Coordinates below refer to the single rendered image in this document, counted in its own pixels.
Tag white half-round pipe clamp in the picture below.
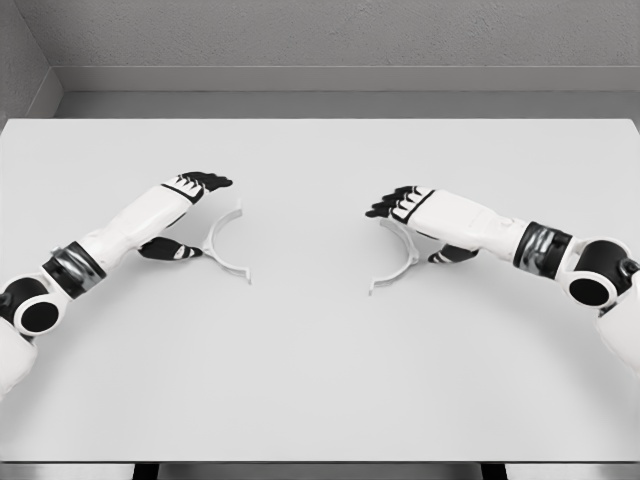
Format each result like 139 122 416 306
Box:
366 216 421 297
201 196 253 287

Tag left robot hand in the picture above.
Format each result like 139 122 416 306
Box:
123 170 235 262

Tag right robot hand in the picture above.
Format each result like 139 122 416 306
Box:
364 185 496 265

